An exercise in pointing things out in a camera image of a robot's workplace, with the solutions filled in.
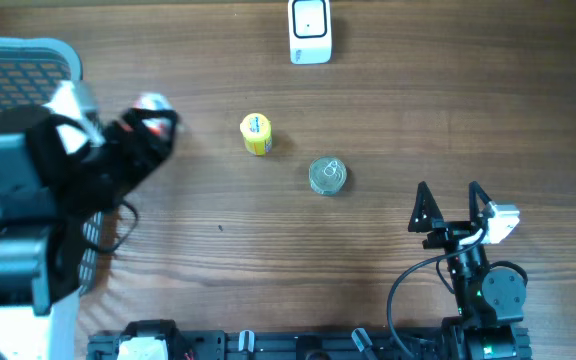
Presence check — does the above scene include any silver tin can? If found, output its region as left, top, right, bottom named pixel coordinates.
left=308, top=156, right=347, bottom=196

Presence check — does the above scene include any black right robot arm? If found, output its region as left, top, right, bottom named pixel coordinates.
left=408, top=182, right=528, bottom=359

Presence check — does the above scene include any yellow lidded jar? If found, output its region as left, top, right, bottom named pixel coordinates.
left=240, top=113, right=272, bottom=156

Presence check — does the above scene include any grey plastic laundry basket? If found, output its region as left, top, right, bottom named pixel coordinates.
left=0, top=37, right=84, bottom=112

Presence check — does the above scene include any red tissue pack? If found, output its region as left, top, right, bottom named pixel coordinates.
left=133, top=93, right=175, bottom=141

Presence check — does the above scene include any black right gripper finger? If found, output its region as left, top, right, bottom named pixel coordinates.
left=408, top=181, right=444, bottom=233
left=468, top=181, right=491, bottom=222

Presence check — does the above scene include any white barcode scanner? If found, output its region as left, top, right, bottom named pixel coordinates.
left=287, top=0, right=332, bottom=65

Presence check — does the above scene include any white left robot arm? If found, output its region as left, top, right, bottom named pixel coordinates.
left=0, top=105, right=179, bottom=359

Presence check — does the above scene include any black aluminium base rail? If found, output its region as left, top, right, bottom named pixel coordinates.
left=86, top=319, right=534, bottom=360

